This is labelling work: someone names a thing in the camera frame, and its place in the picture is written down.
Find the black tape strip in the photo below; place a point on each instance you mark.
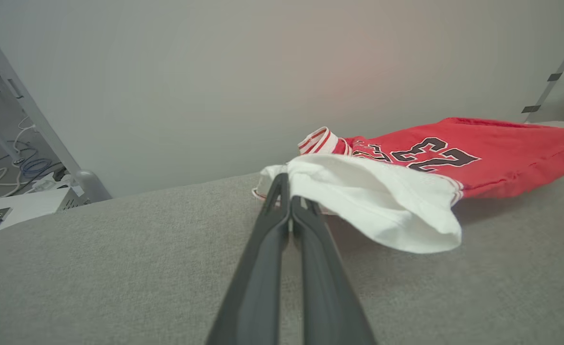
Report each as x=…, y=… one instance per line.
x=555, y=76
x=531, y=109

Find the red white basketball jersey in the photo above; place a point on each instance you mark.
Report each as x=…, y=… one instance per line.
x=493, y=153

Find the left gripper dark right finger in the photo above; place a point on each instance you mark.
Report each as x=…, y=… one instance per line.
x=325, y=287

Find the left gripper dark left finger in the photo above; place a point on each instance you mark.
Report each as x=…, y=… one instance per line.
x=258, y=278

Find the grey metal partition post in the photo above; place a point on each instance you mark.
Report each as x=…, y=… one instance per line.
x=32, y=115
x=560, y=67

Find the white power strip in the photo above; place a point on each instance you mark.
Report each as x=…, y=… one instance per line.
x=52, y=183

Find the white equipment case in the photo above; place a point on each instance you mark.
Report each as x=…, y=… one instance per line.
x=28, y=208

